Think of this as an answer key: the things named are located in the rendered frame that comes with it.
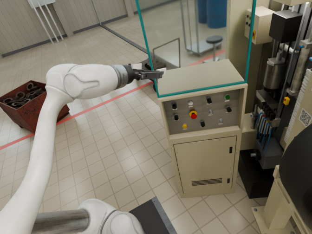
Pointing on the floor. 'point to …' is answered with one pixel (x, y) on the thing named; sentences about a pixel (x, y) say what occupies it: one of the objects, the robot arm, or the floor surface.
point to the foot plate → (257, 211)
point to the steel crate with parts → (27, 104)
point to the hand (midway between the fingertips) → (151, 68)
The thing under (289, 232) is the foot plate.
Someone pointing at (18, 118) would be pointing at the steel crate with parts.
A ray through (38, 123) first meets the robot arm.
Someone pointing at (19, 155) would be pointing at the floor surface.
